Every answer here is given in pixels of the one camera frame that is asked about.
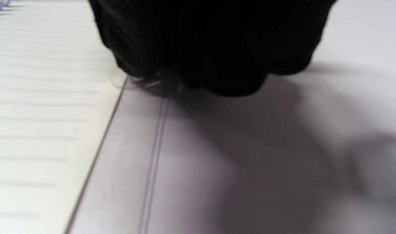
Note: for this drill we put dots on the person's right hand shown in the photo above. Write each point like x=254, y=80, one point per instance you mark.
x=217, y=39

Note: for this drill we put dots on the lined loose-leaf paper stack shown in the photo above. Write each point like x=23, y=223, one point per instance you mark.
x=38, y=97

